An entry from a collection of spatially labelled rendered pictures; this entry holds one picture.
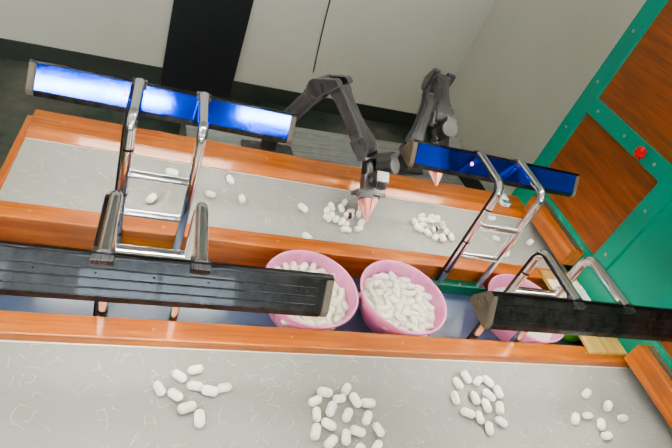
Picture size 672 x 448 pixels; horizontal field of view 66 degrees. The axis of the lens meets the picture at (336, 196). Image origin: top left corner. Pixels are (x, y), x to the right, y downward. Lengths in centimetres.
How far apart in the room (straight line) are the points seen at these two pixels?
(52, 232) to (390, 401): 92
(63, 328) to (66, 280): 34
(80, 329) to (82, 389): 13
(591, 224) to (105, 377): 160
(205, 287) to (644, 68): 162
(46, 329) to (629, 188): 172
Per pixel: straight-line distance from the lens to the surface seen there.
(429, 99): 217
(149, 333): 123
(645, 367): 182
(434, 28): 390
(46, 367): 122
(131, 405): 117
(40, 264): 91
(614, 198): 201
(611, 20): 326
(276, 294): 94
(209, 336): 125
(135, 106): 123
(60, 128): 176
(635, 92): 206
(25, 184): 159
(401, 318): 150
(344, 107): 173
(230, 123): 135
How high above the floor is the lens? 176
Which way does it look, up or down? 35 degrees down
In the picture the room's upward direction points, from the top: 24 degrees clockwise
